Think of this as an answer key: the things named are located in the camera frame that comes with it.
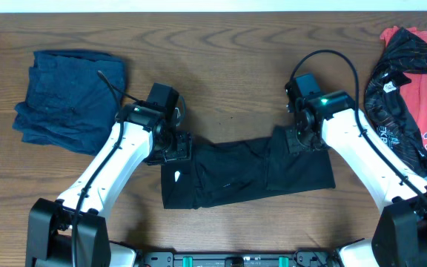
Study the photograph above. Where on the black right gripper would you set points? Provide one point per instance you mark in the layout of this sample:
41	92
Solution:
293	144

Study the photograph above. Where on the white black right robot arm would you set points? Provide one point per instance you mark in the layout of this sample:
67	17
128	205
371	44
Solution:
334	121

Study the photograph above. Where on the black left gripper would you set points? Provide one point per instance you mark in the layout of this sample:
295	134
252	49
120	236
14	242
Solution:
185	150

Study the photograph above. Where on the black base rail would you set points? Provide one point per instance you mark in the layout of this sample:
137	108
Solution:
296	259

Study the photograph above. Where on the black patterned garment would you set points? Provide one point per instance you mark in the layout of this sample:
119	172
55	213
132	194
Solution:
386	108

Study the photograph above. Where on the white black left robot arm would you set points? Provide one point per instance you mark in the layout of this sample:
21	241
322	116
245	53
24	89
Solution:
72	230

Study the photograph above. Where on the black shirt with white logo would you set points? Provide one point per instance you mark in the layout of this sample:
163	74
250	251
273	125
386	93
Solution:
230	172

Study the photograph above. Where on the folded navy blue garment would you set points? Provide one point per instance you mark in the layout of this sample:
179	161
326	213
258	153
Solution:
72	99

